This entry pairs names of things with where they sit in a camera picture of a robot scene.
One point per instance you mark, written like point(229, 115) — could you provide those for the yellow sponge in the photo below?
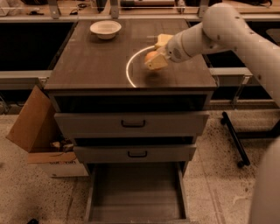
point(162, 40)

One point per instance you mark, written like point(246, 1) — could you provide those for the open bottom drawer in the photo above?
point(137, 193)

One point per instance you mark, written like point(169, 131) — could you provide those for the white bowl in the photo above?
point(106, 29)

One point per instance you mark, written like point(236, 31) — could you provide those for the drawer with handle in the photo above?
point(103, 125)
point(134, 153)

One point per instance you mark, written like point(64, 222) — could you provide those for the middle drawer with handle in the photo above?
point(134, 153)

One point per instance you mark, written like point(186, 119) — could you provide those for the grey drawer cabinet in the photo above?
point(97, 76)

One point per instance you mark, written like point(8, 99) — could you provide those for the black wheeled stand base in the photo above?
point(237, 136)

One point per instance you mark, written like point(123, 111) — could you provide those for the brown cardboard box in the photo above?
point(36, 132)

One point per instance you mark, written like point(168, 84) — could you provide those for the orange fruit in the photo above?
point(150, 55)

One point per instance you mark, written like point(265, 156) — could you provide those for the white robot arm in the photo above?
point(223, 28)

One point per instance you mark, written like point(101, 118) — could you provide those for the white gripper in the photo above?
point(174, 50)

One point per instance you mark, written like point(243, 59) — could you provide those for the top drawer with handle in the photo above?
point(103, 125)

